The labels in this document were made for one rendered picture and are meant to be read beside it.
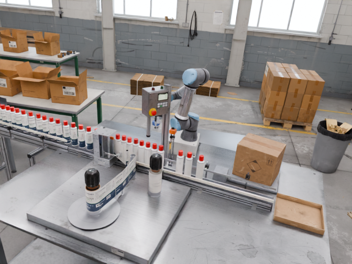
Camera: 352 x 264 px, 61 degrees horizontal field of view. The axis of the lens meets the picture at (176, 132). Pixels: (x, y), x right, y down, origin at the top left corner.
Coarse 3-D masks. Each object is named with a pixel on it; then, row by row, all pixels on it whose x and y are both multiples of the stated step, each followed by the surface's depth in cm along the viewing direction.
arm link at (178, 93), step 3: (204, 69) 225; (207, 72) 225; (207, 75) 225; (207, 78) 226; (207, 81) 232; (201, 84) 235; (183, 87) 249; (177, 90) 259; (180, 90) 252; (183, 90) 249; (177, 93) 256; (180, 93) 253; (177, 96) 257; (180, 96) 256; (177, 99) 260; (180, 99) 263
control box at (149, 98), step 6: (144, 90) 205; (150, 90) 204; (156, 90) 205; (162, 90) 207; (168, 90) 209; (144, 96) 207; (150, 96) 202; (156, 96) 205; (168, 96) 211; (144, 102) 209; (150, 102) 204; (156, 102) 207; (144, 108) 211; (150, 108) 207; (156, 108) 209; (162, 108) 212; (144, 114) 213; (150, 114) 208; (156, 114) 211; (162, 114) 216
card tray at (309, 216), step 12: (276, 204) 204; (288, 204) 205; (300, 204) 206; (312, 204) 204; (276, 216) 188; (288, 216) 194; (300, 216) 195; (312, 216) 196; (312, 228) 182; (324, 228) 181
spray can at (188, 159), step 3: (189, 153) 208; (189, 156) 209; (186, 159) 210; (189, 159) 209; (192, 159) 211; (186, 162) 211; (189, 162) 210; (186, 165) 211; (189, 165) 211; (186, 168) 213; (189, 168) 212; (186, 171) 214; (189, 171) 214; (186, 174) 215; (189, 174) 215
